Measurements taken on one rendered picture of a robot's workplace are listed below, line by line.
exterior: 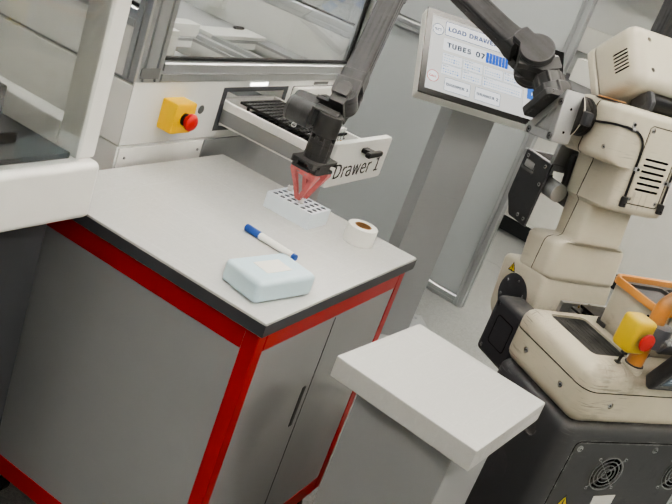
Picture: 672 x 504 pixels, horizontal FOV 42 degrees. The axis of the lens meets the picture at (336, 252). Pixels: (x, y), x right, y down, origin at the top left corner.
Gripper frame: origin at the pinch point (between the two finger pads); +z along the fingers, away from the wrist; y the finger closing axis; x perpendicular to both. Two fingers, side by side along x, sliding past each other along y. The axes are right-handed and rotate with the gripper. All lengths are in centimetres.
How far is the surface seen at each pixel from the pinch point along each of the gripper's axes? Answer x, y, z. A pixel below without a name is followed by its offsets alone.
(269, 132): -19.7, -11.6, -5.7
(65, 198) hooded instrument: -9, 63, -2
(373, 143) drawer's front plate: -0.4, -28.2, -10.6
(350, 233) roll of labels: 13.4, -2.0, 3.0
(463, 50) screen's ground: -18, -112, -30
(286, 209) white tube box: -0.8, 3.2, 3.5
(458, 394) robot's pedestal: 57, 34, 5
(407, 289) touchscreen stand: -6, -120, 56
